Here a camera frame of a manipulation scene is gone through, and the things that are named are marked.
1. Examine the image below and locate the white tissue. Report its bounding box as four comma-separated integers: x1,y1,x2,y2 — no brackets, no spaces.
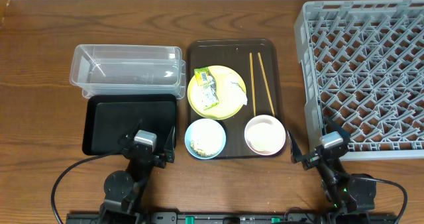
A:
225,74,248,105

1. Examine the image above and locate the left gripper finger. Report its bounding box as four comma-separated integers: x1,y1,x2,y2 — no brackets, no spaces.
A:
118,119,142,147
164,126,176,163

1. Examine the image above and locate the light blue bowl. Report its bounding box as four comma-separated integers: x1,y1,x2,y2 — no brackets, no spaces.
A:
184,119,227,160

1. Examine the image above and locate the yellow round plate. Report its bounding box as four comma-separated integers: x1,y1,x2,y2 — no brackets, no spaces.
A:
187,66,247,120

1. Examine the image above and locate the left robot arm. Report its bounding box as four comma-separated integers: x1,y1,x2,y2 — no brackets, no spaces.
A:
96,122,176,224

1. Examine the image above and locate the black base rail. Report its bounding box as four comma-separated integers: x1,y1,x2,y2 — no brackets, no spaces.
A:
65,211,397,224

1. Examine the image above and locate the dark brown serving tray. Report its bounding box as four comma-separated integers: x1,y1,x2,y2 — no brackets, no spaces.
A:
187,38,284,160

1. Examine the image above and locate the pink bowl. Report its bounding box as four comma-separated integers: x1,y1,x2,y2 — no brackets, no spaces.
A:
244,115,287,156

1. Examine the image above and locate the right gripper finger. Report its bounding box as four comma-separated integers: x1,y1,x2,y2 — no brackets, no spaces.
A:
287,131,303,164
325,116,350,141

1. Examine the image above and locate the clear plastic bin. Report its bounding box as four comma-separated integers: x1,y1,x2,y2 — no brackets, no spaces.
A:
70,44,186,99

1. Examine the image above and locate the black waste tray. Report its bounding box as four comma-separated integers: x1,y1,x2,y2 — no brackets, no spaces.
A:
82,94,177,156

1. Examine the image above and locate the green snack wrapper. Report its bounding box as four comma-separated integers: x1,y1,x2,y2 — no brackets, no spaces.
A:
194,68,219,110

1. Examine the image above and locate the grey dishwasher rack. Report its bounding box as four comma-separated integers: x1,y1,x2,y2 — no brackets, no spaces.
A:
294,0,423,160

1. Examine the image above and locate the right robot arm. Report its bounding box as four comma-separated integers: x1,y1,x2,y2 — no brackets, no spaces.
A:
287,117,376,223

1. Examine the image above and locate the wooden chopstick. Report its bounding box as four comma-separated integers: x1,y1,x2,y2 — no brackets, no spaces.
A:
257,52,275,117
249,52,256,117

